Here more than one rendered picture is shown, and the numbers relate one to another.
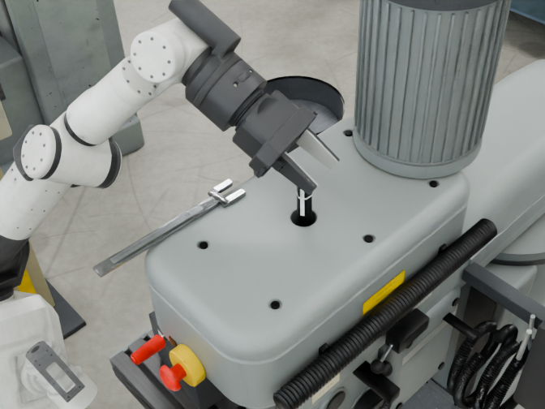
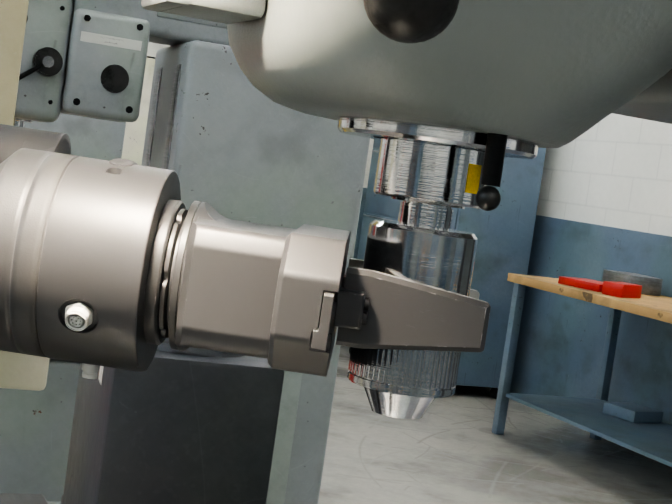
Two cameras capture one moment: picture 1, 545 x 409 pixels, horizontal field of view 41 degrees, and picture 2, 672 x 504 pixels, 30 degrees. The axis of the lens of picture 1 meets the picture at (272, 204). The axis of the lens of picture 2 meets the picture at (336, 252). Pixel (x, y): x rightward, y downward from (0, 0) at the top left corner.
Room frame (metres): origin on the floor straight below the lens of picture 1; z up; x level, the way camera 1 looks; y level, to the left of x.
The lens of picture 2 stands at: (0.20, -0.17, 1.29)
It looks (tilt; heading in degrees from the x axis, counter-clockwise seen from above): 4 degrees down; 17
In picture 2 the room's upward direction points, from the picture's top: 8 degrees clockwise
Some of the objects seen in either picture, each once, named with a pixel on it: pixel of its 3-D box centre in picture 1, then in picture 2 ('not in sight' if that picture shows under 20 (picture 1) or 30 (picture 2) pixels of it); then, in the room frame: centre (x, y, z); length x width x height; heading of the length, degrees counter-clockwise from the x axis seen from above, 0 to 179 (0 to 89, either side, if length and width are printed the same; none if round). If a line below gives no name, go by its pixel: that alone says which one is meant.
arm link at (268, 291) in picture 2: not in sight; (202, 283); (0.70, 0.04, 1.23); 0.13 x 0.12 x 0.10; 16
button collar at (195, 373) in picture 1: (186, 365); not in sight; (0.57, 0.13, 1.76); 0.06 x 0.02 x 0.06; 41
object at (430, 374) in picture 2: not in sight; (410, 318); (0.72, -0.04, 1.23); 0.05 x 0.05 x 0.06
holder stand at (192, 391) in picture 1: (194, 350); (162, 444); (1.09, 0.22, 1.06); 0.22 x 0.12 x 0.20; 34
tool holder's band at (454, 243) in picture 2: not in sight; (422, 238); (0.72, -0.04, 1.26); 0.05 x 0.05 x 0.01
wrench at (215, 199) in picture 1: (170, 227); not in sight; (0.71, 0.14, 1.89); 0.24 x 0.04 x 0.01; 129
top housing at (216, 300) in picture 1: (311, 249); not in sight; (0.73, -0.05, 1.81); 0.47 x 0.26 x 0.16; 131
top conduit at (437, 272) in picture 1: (393, 305); not in sight; (0.64, -0.17, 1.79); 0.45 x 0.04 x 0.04; 131
